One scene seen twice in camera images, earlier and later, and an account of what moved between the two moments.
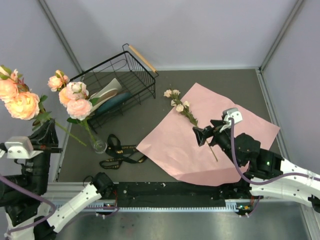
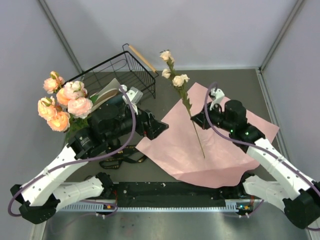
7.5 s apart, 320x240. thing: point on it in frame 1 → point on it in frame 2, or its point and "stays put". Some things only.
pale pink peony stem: x=80 y=106 stays put
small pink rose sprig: x=183 y=106 → x=179 y=80
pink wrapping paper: x=174 y=142 stays put
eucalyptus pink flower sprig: x=21 y=103 → x=57 y=119
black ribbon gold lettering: x=129 y=152 stays put
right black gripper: x=201 y=134 → x=201 y=119
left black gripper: x=45 y=137 → x=153 y=128
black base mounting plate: x=182 y=191 stays put
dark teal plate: x=115 y=102 stays put
